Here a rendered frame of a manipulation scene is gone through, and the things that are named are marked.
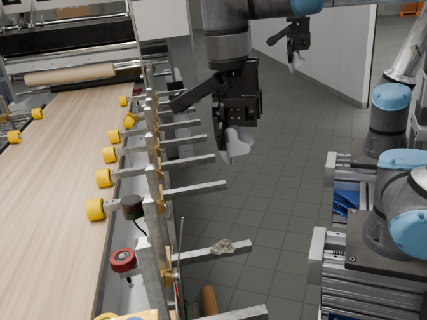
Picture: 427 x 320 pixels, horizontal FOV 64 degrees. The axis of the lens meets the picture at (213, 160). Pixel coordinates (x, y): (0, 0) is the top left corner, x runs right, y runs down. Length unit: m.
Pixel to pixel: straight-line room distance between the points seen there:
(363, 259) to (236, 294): 1.39
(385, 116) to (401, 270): 0.57
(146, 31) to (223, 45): 2.80
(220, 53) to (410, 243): 0.46
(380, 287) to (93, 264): 0.81
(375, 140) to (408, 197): 0.63
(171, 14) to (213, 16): 2.78
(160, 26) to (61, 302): 2.69
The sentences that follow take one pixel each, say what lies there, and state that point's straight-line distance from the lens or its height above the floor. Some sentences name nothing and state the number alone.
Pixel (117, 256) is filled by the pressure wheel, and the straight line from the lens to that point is 1.16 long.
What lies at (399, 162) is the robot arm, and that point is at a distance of 0.79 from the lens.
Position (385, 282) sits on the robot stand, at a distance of 0.96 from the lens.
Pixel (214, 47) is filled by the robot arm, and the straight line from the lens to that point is 0.59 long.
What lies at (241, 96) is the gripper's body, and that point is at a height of 1.45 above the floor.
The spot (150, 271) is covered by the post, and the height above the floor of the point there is 1.10.
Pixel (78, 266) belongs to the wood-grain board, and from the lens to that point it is 1.19.
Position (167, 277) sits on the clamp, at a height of 0.86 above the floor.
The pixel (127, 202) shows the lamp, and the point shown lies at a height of 1.13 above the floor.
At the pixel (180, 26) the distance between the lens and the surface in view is 3.37.
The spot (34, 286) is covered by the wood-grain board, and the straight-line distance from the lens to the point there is 1.20.
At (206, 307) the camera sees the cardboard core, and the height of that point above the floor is 0.07.
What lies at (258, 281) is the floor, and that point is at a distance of 2.24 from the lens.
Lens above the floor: 1.62
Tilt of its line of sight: 26 degrees down
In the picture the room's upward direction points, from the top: 7 degrees counter-clockwise
